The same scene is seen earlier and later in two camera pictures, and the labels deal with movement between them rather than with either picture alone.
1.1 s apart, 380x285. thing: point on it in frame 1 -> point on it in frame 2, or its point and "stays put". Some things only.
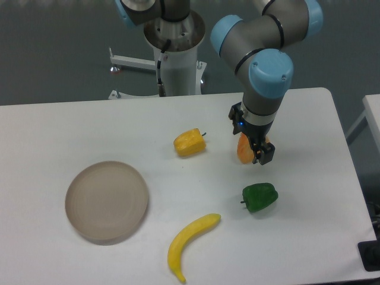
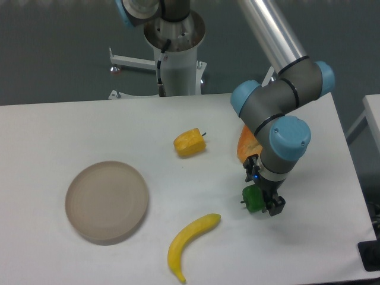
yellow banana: x=198 y=227 stays put
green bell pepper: x=259 y=196 stays put
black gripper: x=256 y=132 -> x=271 y=187
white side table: x=371 y=104 stays put
